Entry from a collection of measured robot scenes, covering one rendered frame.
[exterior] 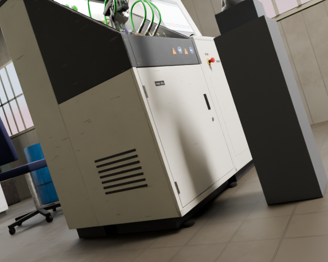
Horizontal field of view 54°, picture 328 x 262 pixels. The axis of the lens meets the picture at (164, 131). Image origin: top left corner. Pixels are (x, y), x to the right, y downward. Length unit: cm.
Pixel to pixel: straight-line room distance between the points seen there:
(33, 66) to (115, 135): 69
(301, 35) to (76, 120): 274
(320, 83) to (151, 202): 267
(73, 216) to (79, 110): 66
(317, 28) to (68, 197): 297
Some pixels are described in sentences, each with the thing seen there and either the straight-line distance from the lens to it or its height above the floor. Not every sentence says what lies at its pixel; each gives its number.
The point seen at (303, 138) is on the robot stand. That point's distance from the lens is 147.
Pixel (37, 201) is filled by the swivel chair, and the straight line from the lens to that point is 337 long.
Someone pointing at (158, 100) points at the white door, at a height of 62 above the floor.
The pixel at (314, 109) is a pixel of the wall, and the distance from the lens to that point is 386.
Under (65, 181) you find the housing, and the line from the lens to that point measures 201.
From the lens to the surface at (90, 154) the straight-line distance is 179.
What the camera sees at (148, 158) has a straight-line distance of 153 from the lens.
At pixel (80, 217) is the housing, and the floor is 14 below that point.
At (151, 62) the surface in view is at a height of 81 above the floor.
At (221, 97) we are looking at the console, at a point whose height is 55.
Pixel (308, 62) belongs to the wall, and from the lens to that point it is 384.
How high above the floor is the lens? 49
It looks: 1 degrees down
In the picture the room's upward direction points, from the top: 18 degrees counter-clockwise
